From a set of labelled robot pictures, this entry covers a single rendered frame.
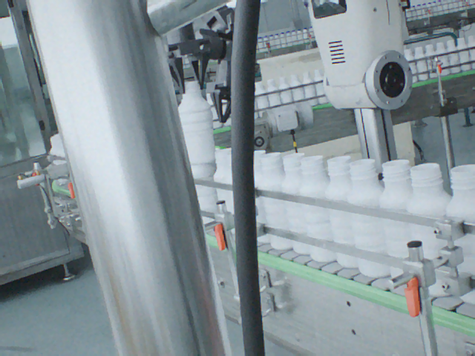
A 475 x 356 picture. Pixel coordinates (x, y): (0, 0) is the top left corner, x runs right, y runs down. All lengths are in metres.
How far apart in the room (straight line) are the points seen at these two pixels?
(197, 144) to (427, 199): 0.59
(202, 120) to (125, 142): 1.13
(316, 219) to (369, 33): 0.84
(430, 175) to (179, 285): 0.68
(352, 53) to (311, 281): 0.87
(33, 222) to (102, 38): 4.47
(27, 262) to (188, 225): 4.49
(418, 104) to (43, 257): 2.70
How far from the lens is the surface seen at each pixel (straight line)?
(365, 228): 0.94
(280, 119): 2.95
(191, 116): 1.29
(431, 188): 0.84
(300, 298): 1.10
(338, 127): 3.22
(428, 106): 3.41
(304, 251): 1.10
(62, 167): 2.31
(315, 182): 1.02
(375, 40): 1.79
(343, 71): 1.82
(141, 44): 0.18
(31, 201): 4.61
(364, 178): 0.93
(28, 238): 4.64
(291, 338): 1.17
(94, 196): 0.18
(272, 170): 1.12
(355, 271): 1.00
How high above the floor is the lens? 1.36
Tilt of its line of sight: 11 degrees down
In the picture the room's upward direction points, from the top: 12 degrees counter-clockwise
